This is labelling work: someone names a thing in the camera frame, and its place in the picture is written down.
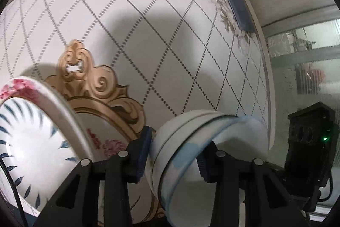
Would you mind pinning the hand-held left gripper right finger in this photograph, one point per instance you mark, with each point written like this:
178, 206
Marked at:
207, 165

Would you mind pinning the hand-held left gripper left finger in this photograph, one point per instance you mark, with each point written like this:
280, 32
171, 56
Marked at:
142, 157

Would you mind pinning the blue patterned white bowl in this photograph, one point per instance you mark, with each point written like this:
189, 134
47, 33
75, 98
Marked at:
186, 195

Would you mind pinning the pink floral white plate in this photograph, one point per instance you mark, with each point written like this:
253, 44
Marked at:
54, 102

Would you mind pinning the blue striped white plate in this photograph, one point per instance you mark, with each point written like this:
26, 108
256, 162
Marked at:
32, 142

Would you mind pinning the frosted glass door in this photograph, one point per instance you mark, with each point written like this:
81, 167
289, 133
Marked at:
305, 70

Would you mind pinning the diamond pattern floral tablecloth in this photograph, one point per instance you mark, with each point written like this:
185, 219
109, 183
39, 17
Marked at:
159, 43

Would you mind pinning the blue phone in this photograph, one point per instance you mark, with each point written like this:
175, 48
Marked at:
239, 9

